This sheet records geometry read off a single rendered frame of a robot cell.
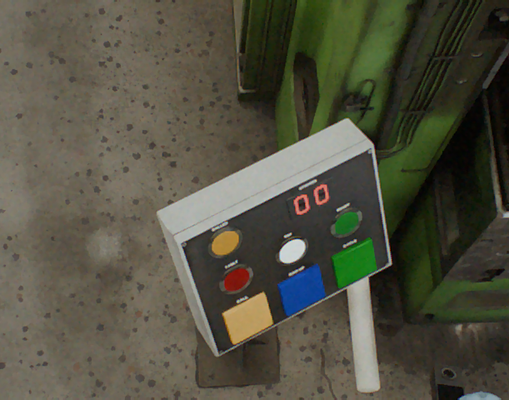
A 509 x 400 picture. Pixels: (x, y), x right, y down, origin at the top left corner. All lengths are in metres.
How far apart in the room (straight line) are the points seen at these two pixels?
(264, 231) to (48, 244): 1.28
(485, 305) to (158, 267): 0.83
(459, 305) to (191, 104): 0.90
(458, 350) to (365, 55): 1.26
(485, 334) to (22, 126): 1.33
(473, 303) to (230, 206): 1.22
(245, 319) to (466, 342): 1.20
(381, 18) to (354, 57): 0.14
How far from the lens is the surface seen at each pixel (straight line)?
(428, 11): 1.62
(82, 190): 2.90
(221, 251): 1.63
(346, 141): 1.68
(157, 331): 2.79
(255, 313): 1.75
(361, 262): 1.80
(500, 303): 2.75
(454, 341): 2.86
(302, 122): 2.60
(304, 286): 1.77
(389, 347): 2.82
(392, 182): 2.35
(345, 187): 1.69
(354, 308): 2.17
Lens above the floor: 2.72
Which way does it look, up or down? 71 degrees down
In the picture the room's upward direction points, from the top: 11 degrees clockwise
